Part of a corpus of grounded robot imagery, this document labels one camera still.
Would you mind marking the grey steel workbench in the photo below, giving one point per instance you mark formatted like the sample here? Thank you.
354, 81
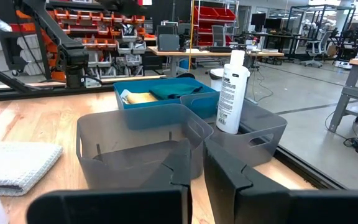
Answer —
340, 105

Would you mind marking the wooden top workbench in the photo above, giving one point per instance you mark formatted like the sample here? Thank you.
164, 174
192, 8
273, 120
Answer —
197, 52

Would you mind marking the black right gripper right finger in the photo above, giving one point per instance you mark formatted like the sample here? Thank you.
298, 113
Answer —
228, 193

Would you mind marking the white office chair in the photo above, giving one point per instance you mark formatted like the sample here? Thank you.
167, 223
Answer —
317, 46

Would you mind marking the grey translucent plastic bin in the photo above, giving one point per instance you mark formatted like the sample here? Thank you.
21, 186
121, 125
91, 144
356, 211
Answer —
120, 140
259, 152

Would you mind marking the white step trash can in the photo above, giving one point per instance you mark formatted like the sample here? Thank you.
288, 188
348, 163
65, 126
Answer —
216, 79

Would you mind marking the green cloth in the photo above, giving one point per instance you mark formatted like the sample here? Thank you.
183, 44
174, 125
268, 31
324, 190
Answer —
176, 91

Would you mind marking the white waffle weave towel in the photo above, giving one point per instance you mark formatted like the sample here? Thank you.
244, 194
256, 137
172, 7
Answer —
17, 165

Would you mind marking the yellow cloth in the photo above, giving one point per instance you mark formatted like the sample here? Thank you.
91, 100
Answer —
141, 98

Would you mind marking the teal plastic bin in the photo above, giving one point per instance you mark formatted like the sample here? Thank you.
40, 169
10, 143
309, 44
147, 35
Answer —
135, 84

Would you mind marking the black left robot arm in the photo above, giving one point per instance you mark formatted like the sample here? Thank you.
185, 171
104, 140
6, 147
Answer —
73, 62

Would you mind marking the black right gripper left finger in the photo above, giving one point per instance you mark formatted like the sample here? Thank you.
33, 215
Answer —
172, 174

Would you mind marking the black utility cart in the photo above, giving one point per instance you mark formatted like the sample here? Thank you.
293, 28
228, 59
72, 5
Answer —
11, 53

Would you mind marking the grey mesh chair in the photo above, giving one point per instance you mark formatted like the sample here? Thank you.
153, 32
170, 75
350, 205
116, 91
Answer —
218, 35

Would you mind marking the black computer monitor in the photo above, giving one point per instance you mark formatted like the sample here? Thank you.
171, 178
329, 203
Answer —
273, 23
258, 20

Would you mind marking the grey equipment box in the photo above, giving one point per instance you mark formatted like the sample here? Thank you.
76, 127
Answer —
168, 43

